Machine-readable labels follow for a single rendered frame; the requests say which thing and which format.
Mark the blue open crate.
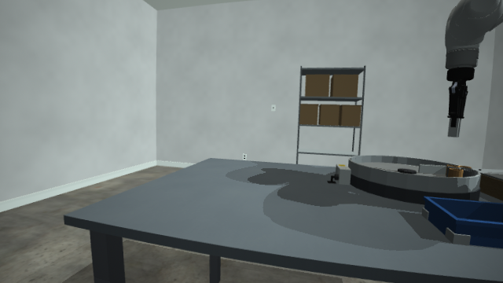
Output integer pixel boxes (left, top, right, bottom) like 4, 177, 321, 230
421, 197, 503, 248

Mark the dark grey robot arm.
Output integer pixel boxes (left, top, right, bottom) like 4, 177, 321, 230
445, 0, 503, 69

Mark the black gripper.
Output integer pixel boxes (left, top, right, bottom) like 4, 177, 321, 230
446, 67, 475, 138

